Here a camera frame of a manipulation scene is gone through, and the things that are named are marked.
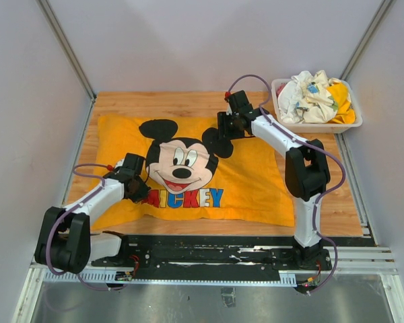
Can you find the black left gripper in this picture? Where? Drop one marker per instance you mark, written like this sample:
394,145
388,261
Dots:
139,190

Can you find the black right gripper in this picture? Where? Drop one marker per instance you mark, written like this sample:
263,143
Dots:
226,125

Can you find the yellow pillowcase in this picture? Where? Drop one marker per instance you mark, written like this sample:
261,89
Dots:
192,174

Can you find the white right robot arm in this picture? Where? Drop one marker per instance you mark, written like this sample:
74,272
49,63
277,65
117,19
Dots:
306,169

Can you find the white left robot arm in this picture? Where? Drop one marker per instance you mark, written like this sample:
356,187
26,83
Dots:
66,243

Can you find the white crumpled cloth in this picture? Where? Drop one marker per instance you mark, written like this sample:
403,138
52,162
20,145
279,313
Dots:
305,99

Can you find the white plastic basket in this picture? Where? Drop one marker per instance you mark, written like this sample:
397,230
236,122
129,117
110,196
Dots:
278,84

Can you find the yellow cloth in basket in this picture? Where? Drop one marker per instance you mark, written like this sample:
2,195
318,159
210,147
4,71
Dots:
345,113

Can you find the white cable duct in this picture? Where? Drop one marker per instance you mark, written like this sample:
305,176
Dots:
200,274

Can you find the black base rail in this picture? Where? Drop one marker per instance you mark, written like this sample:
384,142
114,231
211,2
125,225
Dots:
148,251

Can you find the aluminium frame post right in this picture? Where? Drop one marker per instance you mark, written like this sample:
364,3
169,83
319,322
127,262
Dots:
376,21

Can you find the aluminium frame post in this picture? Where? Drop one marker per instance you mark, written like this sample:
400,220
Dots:
62,39
376,21

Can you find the aluminium frame post left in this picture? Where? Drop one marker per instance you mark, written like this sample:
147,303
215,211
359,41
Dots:
62,39

